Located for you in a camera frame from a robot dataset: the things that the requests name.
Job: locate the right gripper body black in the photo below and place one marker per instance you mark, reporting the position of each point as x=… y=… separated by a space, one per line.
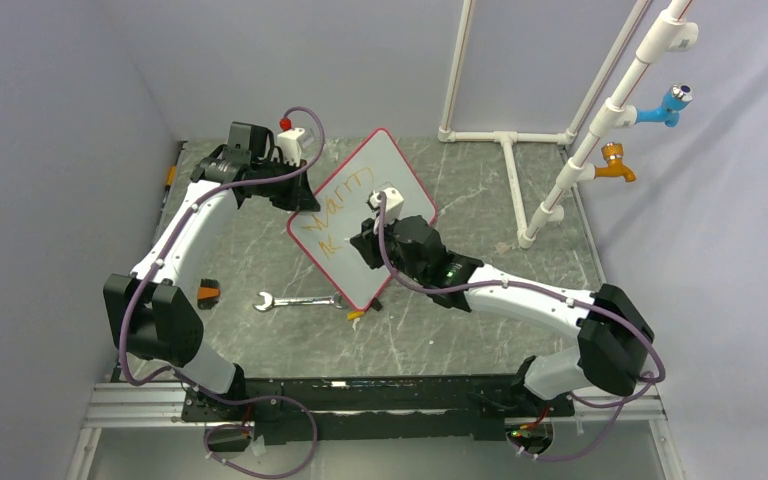
x=375 y=256

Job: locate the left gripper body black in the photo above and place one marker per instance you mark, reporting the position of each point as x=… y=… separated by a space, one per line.
x=282 y=193

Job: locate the whiteboard with red rim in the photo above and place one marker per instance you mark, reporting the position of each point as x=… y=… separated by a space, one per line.
x=324 y=236

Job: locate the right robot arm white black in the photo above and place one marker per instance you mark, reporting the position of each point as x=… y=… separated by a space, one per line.
x=612 y=339

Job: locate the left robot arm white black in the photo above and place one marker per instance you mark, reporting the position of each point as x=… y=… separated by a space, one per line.
x=152 y=310

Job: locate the silver combination wrench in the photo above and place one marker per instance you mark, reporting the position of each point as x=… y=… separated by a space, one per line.
x=268 y=301

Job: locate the black orange eraser block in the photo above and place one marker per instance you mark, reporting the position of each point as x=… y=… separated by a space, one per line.
x=208 y=294

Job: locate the orange tap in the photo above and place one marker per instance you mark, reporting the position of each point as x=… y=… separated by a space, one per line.
x=613 y=154

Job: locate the blue tap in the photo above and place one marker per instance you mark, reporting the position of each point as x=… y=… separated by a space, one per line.
x=676 y=99

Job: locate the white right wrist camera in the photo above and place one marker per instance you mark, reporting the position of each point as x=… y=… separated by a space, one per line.
x=387 y=203

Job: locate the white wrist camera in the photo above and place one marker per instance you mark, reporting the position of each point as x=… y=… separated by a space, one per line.
x=387 y=203
x=292 y=141

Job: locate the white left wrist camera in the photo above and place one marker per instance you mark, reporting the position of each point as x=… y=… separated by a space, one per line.
x=292 y=141

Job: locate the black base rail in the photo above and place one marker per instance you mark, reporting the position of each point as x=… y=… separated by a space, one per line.
x=481 y=407

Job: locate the white pvc pipe frame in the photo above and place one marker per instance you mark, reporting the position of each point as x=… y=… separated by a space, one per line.
x=669 y=32

